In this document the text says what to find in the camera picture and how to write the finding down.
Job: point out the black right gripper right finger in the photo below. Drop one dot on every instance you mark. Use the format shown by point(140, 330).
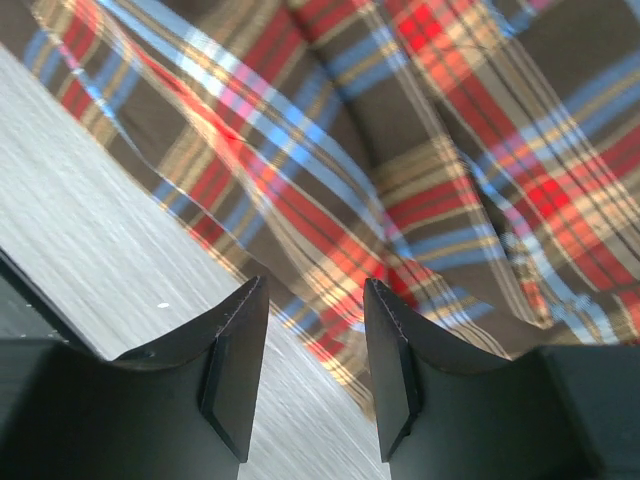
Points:
point(448, 410)

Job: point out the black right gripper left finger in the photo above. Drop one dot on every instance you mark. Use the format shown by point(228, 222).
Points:
point(179, 407)

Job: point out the red brown plaid shirt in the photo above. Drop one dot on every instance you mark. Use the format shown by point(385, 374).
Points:
point(479, 157)

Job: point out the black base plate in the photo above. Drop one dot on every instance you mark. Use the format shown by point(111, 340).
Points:
point(26, 312)

